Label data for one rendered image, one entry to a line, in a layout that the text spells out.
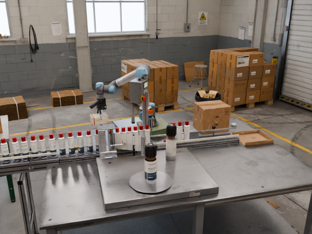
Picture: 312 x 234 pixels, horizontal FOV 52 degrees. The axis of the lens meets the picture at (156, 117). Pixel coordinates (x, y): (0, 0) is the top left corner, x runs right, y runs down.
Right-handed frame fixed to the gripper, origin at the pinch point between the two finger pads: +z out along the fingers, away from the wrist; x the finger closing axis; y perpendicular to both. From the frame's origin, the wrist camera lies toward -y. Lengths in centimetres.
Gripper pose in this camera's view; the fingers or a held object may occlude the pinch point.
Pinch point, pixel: (99, 117)
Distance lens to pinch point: 329.8
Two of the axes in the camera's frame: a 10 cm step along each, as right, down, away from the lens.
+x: -4.1, -3.1, 8.6
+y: 9.1, -1.3, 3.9
